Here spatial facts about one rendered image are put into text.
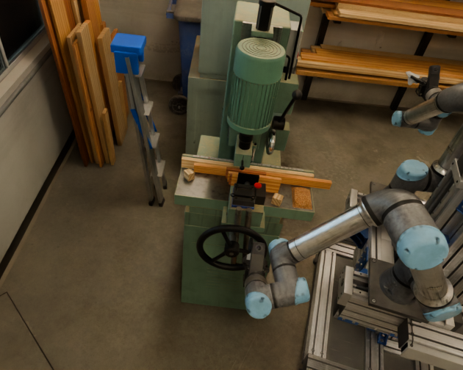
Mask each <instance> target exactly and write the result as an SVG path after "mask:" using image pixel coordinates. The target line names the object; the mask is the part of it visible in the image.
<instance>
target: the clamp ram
mask: <svg viewBox="0 0 463 370"><path fill-rule="evenodd" d="M255 183H259V175H254V174H248V173H238V177H237V184H246V185H252V186H254V184H255Z"/></svg>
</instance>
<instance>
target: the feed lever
mask: <svg viewBox="0 0 463 370"><path fill-rule="evenodd" d="M301 97H302V92H301V91H300V90H294V91H293V92H292V100H291V102H290V103H289V104H288V106H287V108H286V109H285V110H284V112H283V114H282V116H275V115H274V116H273V122H272V129H275V130H282V131H283V130H284V126H285V115H286V114H287V113H288V111H289V110H290V108H291V107H292V105H293V104H294V103H295V101H296V100H299V99H301Z"/></svg>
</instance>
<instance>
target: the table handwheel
mask: <svg viewBox="0 0 463 370"><path fill-rule="evenodd" d="M226 232H229V237H228V236H227V234H226ZM234 232H237V233H243V234H245V235H247V236H250V237H251V238H253V239H255V240H256V241H257V242H261V243H265V257H266V255H267V254H268V246H267V243H266V241H265V240H264V238H263V237H262V236H261V235H260V234H259V233H257V232H256V231H254V230H252V229H250V228H247V227H244V226H241V225H218V226H215V227H212V228H210V229H208V230H206V231H204V232H203V233H202V234H201V235H200V236H199V237H198V240H197V243H196V249H197V252H198V254H199V256H200V257H201V258H202V259H203V260H204V261H205V262H206V263H208V264H209V265H211V266H213V267H216V268H218V269H224V270H229V271H241V270H245V266H244V265H243V264H225V263H222V262H219V261H218V259H220V258H222V257H224V256H225V255H226V256H228V257H230V258H234V257H236V256H238V255H239V253H246V254H249V253H251V252H249V251H248V250H245V249H241V248H240V245H239V243H238V242H237V237H236V236H235V235H234ZM216 233H222V235H223V238H224V239H225V241H226V243H225V248H224V252H222V253H221V254H220V255H217V256H216V257H214V258H210V257H209V256H208V255H207V254H206V253H205V251H204V248H203V245H204V242H205V240H206V239H207V238H208V237H210V236H212V235H214V234H216Z"/></svg>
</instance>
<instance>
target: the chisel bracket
mask: <svg viewBox="0 0 463 370"><path fill-rule="evenodd" d="M238 145H239V134H238V135H237V140H236V145H235V152H234V166H237V167H240V166H241V161H242V160H243V161H244V164H243V166H244V167H247V168H249V167H250V164H251V158H252V157H253V155H252V145H253V140H252V142H251V147H250V149H248V150H242V149H240V148H239V146H238Z"/></svg>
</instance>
